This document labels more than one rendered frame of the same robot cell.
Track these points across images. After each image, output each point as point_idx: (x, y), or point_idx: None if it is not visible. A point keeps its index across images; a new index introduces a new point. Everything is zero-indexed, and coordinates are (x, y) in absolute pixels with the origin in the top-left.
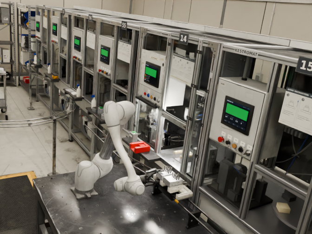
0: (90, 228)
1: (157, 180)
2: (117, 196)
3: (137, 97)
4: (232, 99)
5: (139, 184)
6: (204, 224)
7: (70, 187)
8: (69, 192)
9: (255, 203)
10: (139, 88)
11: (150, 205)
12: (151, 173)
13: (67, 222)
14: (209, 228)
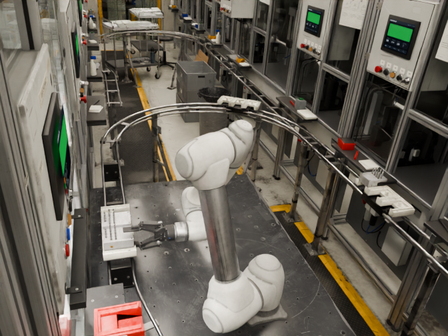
0: (250, 237)
1: (137, 241)
2: (201, 287)
3: (85, 287)
4: (75, 31)
5: (190, 187)
6: (97, 221)
7: (287, 316)
8: (287, 307)
9: None
10: (60, 282)
11: (152, 261)
12: (151, 227)
13: (281, 249)
14: (96, 216)
